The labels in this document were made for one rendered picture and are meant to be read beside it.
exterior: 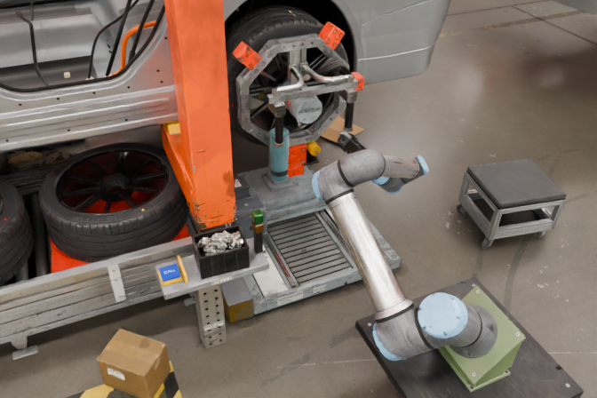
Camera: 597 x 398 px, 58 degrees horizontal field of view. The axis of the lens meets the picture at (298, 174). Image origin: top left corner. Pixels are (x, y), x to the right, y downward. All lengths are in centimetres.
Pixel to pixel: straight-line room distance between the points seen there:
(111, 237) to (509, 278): 196
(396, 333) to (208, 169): 92
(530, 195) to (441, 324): 131
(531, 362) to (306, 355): 91
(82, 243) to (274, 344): 95
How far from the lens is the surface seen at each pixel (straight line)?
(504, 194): 298
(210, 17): 184
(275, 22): 246
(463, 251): 308
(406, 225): 315
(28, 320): 256
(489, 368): 209
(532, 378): 227
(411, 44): 295
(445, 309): 189
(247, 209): 255
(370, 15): 274
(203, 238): 218
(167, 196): 251
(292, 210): 294
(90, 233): 246
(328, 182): 197
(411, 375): 213
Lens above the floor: 204
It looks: 36 degrees down
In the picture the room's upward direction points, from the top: 2 degrees clockwise
